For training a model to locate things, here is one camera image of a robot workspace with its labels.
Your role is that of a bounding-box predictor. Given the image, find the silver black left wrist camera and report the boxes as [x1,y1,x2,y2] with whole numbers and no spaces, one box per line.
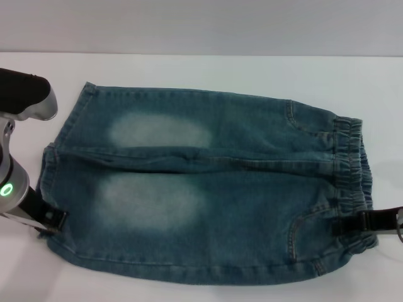
[0,67,59,152]

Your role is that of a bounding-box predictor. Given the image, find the blue denim shorts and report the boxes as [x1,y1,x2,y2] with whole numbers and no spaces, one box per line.
[37,81,378,284]

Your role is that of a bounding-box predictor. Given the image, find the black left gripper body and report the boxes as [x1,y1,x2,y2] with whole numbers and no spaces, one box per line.
[0,185,52,231]

